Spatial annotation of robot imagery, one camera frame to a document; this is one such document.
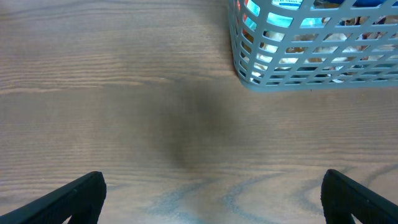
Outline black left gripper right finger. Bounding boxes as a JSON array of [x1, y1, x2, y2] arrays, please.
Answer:
[[321, 169, 397, 224]]

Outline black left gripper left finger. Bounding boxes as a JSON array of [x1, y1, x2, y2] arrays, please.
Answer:
[[1, 171, 106, 224]]

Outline beige snack pouch dark window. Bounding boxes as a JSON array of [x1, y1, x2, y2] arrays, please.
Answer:
[[239, 31, 397, 87]]

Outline teal wet wipes pack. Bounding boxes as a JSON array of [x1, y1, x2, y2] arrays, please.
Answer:
[[243, 0, 323, 30]]

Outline orange pasta packet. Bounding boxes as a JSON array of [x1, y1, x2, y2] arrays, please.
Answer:
[[236, 0, 249, 25]]

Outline blue Kleenex tissue multipack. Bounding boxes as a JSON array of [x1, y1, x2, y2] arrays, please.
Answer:
[[327, 0, 386, 7]]

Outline grey plastic lattice basket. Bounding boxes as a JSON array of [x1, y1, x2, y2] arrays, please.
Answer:
[[228, 0, 397, 91]]

